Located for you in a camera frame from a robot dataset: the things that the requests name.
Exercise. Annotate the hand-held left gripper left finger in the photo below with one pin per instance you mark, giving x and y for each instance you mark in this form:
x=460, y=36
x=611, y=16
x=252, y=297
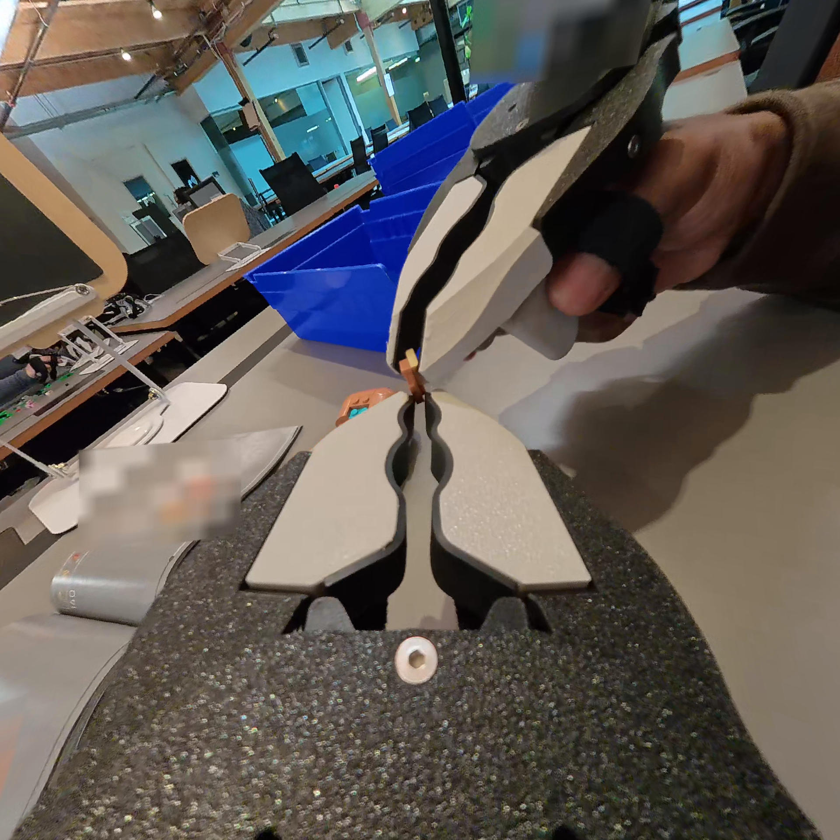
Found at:
x=334, y=512

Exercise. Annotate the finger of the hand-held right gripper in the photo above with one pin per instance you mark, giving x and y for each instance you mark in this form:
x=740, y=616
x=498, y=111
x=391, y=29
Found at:
x=433, y=249
x=499, y=275

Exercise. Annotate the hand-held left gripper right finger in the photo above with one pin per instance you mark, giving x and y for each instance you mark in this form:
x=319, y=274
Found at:
x=505, y=518

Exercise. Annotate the orange brick plate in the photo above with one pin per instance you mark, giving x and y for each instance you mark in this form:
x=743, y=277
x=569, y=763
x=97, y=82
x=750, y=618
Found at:
x=415, y=384

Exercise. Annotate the person's right forearm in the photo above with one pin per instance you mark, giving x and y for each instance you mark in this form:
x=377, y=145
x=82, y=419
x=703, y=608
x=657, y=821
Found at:
x=807, y=197

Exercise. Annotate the brown-edged long desk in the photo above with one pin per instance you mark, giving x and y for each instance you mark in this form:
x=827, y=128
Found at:
x=197, y=289

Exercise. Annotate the grey desk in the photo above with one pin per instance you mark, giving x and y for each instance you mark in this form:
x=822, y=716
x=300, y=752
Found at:
x=754, y=525

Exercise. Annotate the brown-edged side desk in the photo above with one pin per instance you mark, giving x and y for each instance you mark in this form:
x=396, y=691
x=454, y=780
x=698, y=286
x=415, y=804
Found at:
x=65, y=410

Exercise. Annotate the person's right hand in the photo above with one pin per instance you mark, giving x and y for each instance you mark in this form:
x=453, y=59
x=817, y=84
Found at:
x=709, y=197

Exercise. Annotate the orange brick model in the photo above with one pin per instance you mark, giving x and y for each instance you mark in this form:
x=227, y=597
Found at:
x=358, y=403

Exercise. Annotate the black office chair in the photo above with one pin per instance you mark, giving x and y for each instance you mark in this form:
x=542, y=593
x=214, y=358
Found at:
x=292, y=184

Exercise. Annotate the beige chair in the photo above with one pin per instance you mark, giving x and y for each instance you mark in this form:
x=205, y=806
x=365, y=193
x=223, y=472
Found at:
x=216, y=226

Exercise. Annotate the metal stand rod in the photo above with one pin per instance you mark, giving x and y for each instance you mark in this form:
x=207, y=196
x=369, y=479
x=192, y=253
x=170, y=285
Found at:
x=33, y=460
x=134, y=373

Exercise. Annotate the white stand bar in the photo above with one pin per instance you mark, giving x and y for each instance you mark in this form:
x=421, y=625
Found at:
x=46, y=315

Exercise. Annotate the wood-framed black panel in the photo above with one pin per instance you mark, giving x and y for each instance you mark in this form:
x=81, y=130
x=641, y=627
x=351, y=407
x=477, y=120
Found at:
x=39, y=249

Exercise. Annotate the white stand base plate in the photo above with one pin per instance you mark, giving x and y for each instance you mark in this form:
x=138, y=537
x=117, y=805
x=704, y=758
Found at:
x=190, y=403

